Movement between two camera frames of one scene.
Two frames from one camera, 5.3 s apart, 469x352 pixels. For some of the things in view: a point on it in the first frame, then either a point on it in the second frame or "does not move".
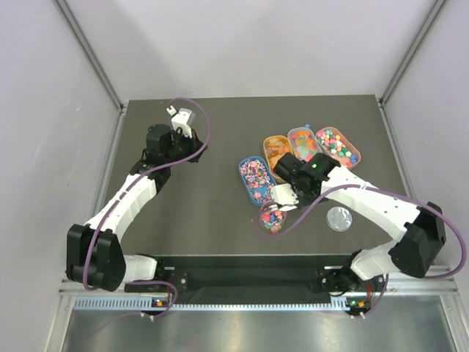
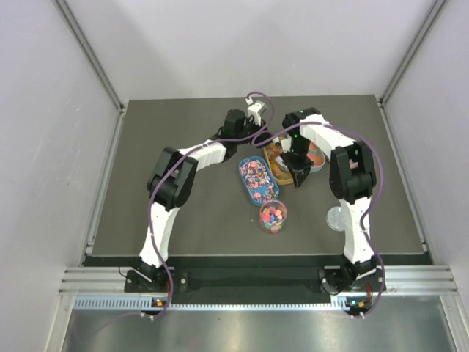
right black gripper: x=302 y=202 -> x=300 y=171
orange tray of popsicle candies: x=275 y=147 does not move
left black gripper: x=193 y=145 -> x=261 y=138
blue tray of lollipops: x=257 y=180 does not move
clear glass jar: x=272 y=221 does not move
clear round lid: x=339 y=218 does not move
